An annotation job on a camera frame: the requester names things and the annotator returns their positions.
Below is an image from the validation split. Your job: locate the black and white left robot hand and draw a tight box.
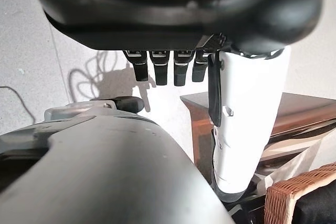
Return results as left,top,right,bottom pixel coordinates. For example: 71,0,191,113
26,0,330,204

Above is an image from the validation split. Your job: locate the brown wooden table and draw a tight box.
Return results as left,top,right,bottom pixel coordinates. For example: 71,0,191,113
180,92,336,190

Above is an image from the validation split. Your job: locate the rectangular wicker laundry basket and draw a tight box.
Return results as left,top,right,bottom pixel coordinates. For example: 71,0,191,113
264,163,336,224

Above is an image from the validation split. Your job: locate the black folded garment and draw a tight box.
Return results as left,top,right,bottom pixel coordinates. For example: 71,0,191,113
296,188,336,224

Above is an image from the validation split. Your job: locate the thin grey floor cable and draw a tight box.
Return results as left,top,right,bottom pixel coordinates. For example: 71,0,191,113
0,86,36,124

